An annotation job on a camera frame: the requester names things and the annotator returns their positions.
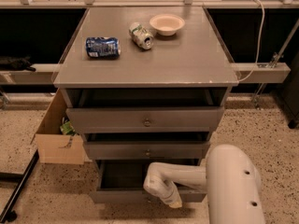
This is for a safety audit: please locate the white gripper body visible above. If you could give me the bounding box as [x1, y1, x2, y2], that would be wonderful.
[143, 175, 182, 205]

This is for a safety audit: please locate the grey bottom drawer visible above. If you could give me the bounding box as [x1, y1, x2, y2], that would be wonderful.
[90, 159, 199, 203]

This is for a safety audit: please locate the grey drawer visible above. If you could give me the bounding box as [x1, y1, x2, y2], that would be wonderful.
[83, 141, 210, 160]
[66, 107, 224, 134]
[90, 159, 199, 203]

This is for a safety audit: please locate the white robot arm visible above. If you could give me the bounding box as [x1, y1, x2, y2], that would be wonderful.
[143, 145, 265, 224]

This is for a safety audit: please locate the grey top drawer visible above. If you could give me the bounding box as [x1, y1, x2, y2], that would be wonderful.
[66, 107, 224, 134]

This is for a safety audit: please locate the grey middle drawer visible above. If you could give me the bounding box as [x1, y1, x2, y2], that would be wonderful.
[83, 141, 210, 160]

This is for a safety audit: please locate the grey wooden drawer cabinet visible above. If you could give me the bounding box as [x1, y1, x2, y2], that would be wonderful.
[53, 6, 240, 173]

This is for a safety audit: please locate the green packet in box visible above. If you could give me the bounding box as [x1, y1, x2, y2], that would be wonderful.
[60, 119, 76, 135]

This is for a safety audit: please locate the cardboard box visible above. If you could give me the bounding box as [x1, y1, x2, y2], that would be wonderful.
[36, 90, 86, 164]

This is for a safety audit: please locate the green and silver soda can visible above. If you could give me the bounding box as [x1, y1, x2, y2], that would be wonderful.
[129, 22, 153, 50]

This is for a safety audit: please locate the blue soda can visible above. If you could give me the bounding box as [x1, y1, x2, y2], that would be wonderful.
[85, 37, 121, 58]

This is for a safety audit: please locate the black floor stand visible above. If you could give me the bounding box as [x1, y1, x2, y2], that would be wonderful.
[0, 151, 39, 224]

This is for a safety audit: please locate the black cart with wheel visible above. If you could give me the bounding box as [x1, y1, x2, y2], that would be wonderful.
[281, 51, 299, 129]

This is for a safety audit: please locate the white paper bowl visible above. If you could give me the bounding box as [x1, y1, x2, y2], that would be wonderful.
[149, 14, 185, 36]

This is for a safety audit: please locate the metal diagonal strut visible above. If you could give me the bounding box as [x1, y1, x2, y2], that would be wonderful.
[251, 19, 299, 109]

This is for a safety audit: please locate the grey horizontal rail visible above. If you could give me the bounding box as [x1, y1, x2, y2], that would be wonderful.
[0, 63, 291, 86]

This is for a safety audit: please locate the white cable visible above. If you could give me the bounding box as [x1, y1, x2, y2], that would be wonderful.
[235, 0, 266, 83]

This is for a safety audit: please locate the black object on rail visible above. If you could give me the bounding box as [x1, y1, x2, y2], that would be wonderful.
[0, 56, 36, 72]

